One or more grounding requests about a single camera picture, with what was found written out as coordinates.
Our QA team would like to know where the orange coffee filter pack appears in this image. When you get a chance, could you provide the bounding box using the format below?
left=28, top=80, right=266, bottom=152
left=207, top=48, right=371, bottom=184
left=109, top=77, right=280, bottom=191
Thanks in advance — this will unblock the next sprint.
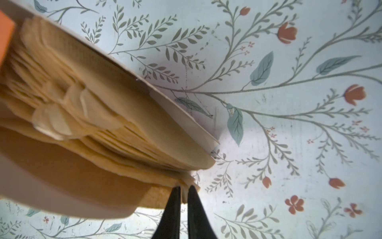
left=1, top=1, right=218, bottom=219

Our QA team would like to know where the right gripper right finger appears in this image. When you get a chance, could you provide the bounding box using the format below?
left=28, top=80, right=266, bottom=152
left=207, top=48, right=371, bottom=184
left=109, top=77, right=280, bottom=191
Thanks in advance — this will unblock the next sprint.
left=188, top=186, right=217, bottom=239

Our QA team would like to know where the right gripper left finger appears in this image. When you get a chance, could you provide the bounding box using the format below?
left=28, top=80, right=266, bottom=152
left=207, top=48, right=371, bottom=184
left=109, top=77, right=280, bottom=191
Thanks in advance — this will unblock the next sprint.
left=151, top=187, right=181, bottom=239

